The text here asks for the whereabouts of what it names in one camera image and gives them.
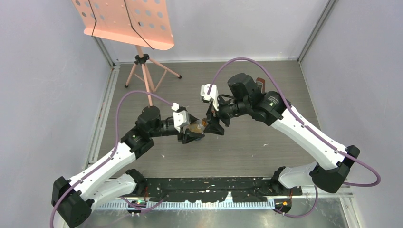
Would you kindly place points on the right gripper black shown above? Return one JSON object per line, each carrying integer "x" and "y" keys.
{"x": 213, "y": 126}

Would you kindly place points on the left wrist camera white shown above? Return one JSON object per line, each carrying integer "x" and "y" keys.
{"x": 181, "y": 117}

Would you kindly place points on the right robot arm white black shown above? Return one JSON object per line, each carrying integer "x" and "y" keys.
{"x": 330, "y": 169}

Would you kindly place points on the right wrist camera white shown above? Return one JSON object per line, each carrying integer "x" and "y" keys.
{"x": 209, "y": 93}

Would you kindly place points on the aluminium rail frame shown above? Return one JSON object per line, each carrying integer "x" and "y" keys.
{"x": 101, "y": 118}

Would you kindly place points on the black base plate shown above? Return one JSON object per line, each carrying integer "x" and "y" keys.
{"x": 213, "y": 189}

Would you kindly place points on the clear pill bottle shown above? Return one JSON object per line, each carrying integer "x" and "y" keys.
{"x": 198, "y": 126}

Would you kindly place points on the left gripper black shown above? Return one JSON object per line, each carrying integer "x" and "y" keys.
{"x": 187, "y": 136}

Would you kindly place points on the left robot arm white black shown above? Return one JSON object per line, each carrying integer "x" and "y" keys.
{"x": 74, "y": 199}

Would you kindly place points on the brown wooden metronome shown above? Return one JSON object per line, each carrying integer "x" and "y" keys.
{"x": 260, "y": 84}

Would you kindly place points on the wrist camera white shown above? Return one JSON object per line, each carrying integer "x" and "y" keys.
{"x": 209, "y": 93}
{"x": 181, "y": 117}

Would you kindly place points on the pink music stand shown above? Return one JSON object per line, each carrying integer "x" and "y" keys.
{"x": 142, "y": 23}

